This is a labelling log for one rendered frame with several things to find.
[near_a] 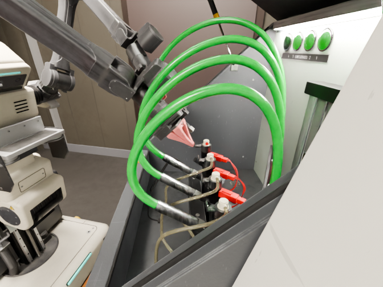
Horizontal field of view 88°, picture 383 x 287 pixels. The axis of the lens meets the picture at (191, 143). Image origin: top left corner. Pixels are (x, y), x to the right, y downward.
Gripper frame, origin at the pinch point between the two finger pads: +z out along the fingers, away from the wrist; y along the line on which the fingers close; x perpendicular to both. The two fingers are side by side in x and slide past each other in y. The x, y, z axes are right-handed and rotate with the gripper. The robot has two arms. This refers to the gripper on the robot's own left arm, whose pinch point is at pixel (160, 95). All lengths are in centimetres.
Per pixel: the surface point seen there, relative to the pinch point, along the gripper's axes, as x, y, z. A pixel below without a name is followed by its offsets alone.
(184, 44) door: 31, 115, -99
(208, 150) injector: -4.1, 1.4, 22.2
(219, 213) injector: -11.6, -16.9, 35.6
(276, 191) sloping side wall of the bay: -24.3, -22.5, 35.1
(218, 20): -25.6, 1.5, -1.8
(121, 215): 20.0, -15.5, 25.9
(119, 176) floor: 174, 82, -32
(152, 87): -11.7, -16.3, 9.1
